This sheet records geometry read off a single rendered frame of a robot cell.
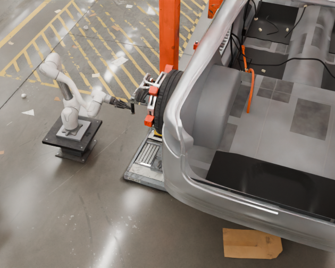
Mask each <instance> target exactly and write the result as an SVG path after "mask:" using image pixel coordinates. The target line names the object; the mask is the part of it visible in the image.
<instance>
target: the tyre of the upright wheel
mask: <svg viewBox="0 0 335 268"><path fill-rule="evenodd" d="M183 73H184V71H180V70H175V69H173V70H171V71H170V72H169V73H168V74H167V75H166V77H165V79H164V81H163V83H162V85H161V88H160V92H159V94H158V98H157V102H156V107H155V115H154V126H155V130H156V132H157V133H158V134H160V135H162V128H163V123H164V121H163V114H164V110H165V108H166V105H167V103H168V101H169V99H170V97H171V95H172V93H173V92H174V90H175V88H176V86H177V84H178V82H179V80H180V78H181V76H182V74H183Z"/></svg>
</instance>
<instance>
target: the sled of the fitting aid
mask: <svg viewBox="0 0 335 268"><path fill-rule="evenodd" d="M161 146H162V144H161ZM161 146H160V148H161ZM160 148H159V150H160ZM159 150H158V152H159ZM158 152H157V154H158ZM157 154H156V155H155V157H154V159H153V161H152V163H151V165H150V170H151V171H154V172H158V173H161V174H163V168H162V160H158V159H156V156H157Z"/></svg>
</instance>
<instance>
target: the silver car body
mask: <svg viewBox="0 0 335 268"><path fill-rule="evenodd" d="M247 1H248V3H247ZM246 3H247V7H246V12H245V18H244V20H243V17H244V10H245V4H246ZM249 4H250V5H251V6H252V8H251V11H250V13H249V15H248V17H247V19H246V14H247V9H248V5H249ZM245 20H246V21H245ZM229 28H230V32H229V36H228V40H227V42H226V43H225V46H224V48H223V50H222V52H221V53H220V51H219V49H220V44H221V43H222V41H223V39H224V38H225V36H226V34H227V32H228V30H229ZM163 121H164V123H163V128H162V168H163V178H164V187H165V189H166V191H167V192H168V193H169V194H170V195H171V196H173V197H174V198H175V199H177V200H179V201H181V202H182V203H184V204H186V205H188V206H190V207H193V208H195V209H197V210H200V211H202V212H205V213H207V214H210V215H213V216H216V217H219V218H221V219H224V220H227V221H230V222H233V223H237V224H240V225H243V226H246V227H249V228H252V229H255V230H259V231H262V232H265V233H269V234H271V235H274V236H278V237H281V238H285V239H288V240H291V241H294V242H298V243H300V244H304V245H307V246H311V247H314V248H318V249H321V250H325V251H328V252H332V253H335V0H223V1H222V3H221V5H220V7H219V8H218V10H217V11H216V13H215V15H214V16H213V18H212V20H211V22H210V24H209V26H208V27H207V29H206V31H205V33H204V35H203V36H202V38H201V40H200V42H199V44H198V46H197V48H196V49H195V51H194V53H193V55H192V57H191V59H190V61H189V63H188V65H187V67H186V69H185V71H184V73H183V74H182V76H181V78H180V80H179V82H178V84H177V86H176V88H175V90H174V92H173V93H172V95H171V97H170V99H169V101H168V103H167V105H166V108H165V110H164V114H163Z"/></svg>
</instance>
